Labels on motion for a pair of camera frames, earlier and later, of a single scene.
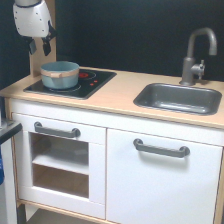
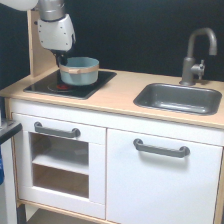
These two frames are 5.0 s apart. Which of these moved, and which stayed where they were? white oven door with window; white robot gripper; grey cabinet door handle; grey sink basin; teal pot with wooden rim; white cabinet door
Moved: teal pot with wooden rim; white robot gripper
Stayed: white oven door with window; grey cabinet door handle; grey sink basin; white cabinet door
